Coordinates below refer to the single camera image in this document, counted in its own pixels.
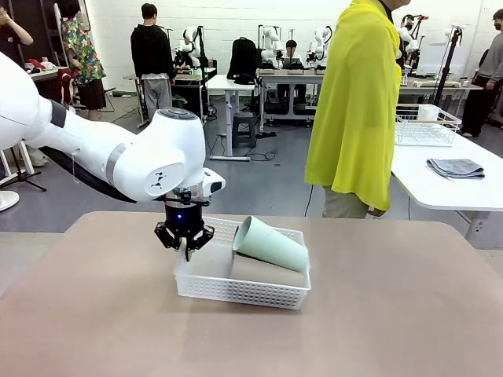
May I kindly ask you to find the white standing desk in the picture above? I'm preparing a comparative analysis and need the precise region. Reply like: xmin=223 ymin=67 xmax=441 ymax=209
xmin=206 ymin=73 xmax=261 ymax=162

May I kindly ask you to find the white perforated plastic basket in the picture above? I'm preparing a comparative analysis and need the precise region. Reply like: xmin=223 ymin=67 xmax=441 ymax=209
xmin=174 ymin=214 xmax=312 ymax=311

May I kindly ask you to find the blue-grey cleaning cloth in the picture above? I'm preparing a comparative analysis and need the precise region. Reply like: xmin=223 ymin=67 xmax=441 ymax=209
xmin=426 ymin=158 xmax=486 ymax=181

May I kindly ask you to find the small white cup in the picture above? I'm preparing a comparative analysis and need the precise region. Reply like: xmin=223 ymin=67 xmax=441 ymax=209
xmin=417 ymin=104 xmax=437 ymax=123

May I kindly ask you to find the person in black hoodie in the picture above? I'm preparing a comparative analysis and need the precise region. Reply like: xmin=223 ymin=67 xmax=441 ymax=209
xmin=130 ymin=2 xmax=177 ymax=123

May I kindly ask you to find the seated person at robot bench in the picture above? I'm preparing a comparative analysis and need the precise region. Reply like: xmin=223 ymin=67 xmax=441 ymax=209
xmin=277 ymin=38 xmax=308 ymax=109

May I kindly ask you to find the long robot bench desk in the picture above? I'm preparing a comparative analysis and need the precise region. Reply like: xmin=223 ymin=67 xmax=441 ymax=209
xmin=257 ymin=67 xmax=325 ymax=127

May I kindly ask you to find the black backpack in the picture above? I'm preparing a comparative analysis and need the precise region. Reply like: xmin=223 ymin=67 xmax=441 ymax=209
xmin=226 ymin=37 xmax=259 ymax=86

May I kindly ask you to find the white wire dish rack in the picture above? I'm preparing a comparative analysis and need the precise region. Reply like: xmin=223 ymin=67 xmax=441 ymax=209
xmin=395 ymin=104 xmax=461 ymax=148

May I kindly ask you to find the grey plastic stool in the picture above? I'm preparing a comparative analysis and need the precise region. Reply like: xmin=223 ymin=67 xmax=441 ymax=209
xmin=231 ymin=112 xmax=257 ymax=149

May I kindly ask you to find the person in floral shirt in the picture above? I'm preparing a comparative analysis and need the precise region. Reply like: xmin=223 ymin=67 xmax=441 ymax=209
xmin=58 ymin=0 xmax=108 ymax=122

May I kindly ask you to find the tall black camera stand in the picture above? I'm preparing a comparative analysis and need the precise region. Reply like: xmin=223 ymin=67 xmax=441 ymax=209
xmin=431 ymin=24 xmax=467 ymax=108

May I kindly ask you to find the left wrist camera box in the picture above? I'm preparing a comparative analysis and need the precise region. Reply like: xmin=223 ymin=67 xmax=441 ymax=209
xmin=202 ymin=167 xmax=227 ymax=196

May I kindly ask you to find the person in grey sweater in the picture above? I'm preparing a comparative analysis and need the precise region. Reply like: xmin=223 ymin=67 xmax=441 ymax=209
xmin=459 ymin=9 xmax=503 ymax=137

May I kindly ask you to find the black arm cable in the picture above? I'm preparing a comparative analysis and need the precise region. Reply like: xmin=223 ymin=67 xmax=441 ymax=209
xmin=39 ymin=145 xmax=138 ymax=204

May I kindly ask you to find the white round fan base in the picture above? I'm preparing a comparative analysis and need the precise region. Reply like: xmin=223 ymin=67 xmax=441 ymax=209
xmin=0 ymin=191 xmax=20 ymax=212

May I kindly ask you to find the red chair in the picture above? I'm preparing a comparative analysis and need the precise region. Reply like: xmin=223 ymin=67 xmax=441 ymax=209
xmin=57 ymin=68 xmax=75 ymax=106

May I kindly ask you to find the pale green plastic cup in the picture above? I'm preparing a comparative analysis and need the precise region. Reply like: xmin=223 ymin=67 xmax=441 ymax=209
xmin=232 ymin=215 xmax=308 ymax=273

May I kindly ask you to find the brown paper-look cup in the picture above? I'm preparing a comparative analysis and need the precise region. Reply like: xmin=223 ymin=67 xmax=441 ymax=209
xmin=229 ymin=254 xmax=310 ymax=287

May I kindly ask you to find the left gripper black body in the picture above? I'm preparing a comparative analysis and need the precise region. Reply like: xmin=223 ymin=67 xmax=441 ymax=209
xmin=163 ymin=203 xmax=204 ymax=241

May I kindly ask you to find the person in yellow cape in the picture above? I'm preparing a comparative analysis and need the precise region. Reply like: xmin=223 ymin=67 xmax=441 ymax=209
xmin=304 ymin=0 xmax=412 ymax=220

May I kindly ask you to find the short black tripod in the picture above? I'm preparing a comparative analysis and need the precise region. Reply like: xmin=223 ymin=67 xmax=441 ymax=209
xmin=0 ymin=145 xmax=47 ymax=192

